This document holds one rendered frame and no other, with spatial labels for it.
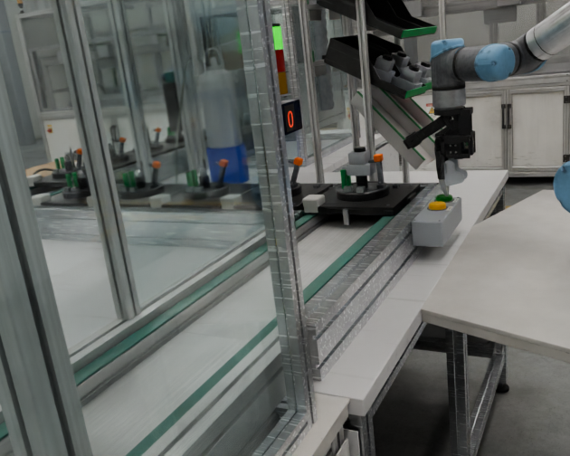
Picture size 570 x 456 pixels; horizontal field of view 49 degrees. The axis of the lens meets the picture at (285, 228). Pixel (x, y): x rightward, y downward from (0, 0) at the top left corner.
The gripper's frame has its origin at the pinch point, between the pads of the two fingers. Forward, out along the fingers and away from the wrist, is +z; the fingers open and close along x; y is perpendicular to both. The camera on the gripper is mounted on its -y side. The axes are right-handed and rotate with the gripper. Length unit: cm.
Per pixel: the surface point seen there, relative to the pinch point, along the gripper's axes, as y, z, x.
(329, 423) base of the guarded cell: 2, 12, -81
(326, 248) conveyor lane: -21.0, 6.8, -25.9
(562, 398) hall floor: 23, 98, 73
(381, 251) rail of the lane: -3.7, 2.4, -37.7
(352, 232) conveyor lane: -19.0, 6.8, -14.4
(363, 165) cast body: -20.0, -6.9, -0.8
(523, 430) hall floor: 12, 98, 49
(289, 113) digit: -30.6, -23.0, -17.6
